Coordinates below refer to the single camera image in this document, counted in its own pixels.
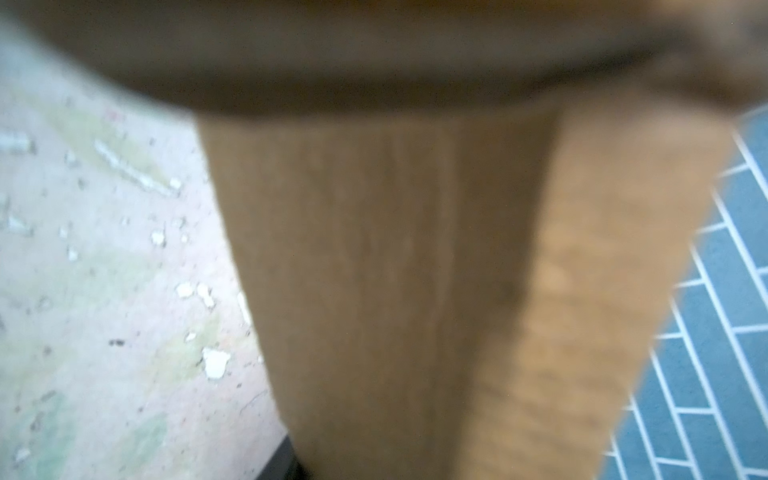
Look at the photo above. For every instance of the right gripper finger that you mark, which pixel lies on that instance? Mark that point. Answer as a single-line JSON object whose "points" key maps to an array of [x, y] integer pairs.
{"points": [[283, 464]]}

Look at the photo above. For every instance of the brown cardboard paper box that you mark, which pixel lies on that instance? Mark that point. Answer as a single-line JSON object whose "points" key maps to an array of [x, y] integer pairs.
{"points": [[457, 223]]}

